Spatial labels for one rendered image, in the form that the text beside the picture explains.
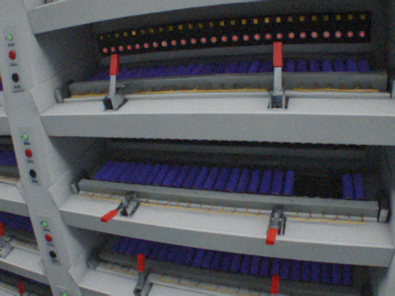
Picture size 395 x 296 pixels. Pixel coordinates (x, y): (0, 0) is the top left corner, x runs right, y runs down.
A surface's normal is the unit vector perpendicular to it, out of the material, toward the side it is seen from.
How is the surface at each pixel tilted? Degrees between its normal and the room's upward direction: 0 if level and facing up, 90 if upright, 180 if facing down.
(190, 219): 17
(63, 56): 90
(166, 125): 107
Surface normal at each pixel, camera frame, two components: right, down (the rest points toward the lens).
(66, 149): 0.94, 0.04
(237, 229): -0.16, -0.84
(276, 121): -0.30, 0.55
